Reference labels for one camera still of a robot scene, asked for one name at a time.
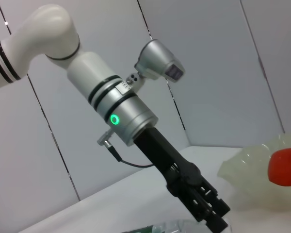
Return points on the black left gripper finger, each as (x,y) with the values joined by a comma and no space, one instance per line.
(208,218)
(218,201)

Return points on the pale green glass fruit plate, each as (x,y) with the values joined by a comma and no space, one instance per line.
(247,182)

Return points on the clear green-label water bottle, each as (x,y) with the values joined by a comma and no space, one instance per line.
(174,227)

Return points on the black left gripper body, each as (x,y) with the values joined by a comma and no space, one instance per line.
(160,153)

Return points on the white and silver left arm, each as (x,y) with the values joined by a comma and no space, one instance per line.
(92,77)

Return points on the red-orange toy orange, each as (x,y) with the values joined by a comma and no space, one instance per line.
(286,167)

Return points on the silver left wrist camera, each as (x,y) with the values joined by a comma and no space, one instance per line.
(157,60)

